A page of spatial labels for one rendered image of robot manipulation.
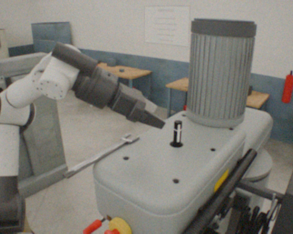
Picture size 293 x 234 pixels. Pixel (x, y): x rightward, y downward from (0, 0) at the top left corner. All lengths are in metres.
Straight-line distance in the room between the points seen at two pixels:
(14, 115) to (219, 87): 0.59
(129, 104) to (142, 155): 0.14
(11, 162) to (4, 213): 0.14
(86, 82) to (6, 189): 0.39
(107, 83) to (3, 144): 0.36
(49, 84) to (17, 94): 0.17
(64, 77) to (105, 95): 0.10
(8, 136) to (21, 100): 0.12
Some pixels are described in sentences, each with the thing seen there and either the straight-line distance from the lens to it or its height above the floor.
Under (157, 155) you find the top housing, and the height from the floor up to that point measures 1.89.
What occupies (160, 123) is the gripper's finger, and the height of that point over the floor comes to 1.98.
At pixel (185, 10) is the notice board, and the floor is 2.28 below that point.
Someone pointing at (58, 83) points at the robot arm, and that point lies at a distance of 0.53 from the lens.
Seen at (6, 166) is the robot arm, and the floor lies 1.84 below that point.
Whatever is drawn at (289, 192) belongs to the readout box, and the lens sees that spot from 0.87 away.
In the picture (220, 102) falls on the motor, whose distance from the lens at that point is 0.77.
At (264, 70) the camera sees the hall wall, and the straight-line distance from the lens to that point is 4.90.
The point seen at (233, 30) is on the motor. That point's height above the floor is 2.18.
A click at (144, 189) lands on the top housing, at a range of 0.52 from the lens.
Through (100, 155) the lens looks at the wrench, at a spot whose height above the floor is 1.90.
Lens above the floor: 2.22
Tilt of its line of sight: 24 degrees down
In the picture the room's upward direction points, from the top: straight up
